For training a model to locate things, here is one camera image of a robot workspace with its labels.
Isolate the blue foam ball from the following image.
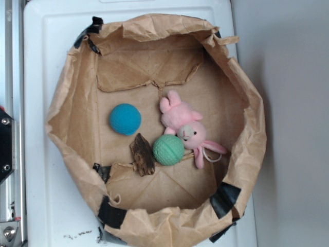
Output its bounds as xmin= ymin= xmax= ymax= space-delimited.
xmin=109 ymin=103 xmax=141 ymax=135

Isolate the green foam ball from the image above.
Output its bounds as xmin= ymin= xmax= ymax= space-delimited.
xmin=153 ymin=134 xmax=185 ymax=166

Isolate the pink plush bunny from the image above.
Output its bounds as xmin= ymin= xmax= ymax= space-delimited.
xmin=159 ymin=90 xmax=227 ymax=169

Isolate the dark wood bark piece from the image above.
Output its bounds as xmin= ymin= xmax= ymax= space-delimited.
xmin=130 ymin=133 xmax=155 ymax=177

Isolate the brown paper bag tray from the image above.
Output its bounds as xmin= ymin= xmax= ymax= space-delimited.
xmin=46 ymin=14 xmax=267 ymax=246

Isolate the white plastic board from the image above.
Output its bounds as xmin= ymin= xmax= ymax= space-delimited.
xmin=22 ymin=0 xmax=259 ymax=247

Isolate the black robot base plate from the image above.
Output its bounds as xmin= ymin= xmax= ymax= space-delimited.
xmin=0 ymin=106 xmax=14 ymax=185

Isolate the aluminium frame rail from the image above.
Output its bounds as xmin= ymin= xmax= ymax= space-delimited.
xmin=1 ymin=1 xmax=28 ymax=246

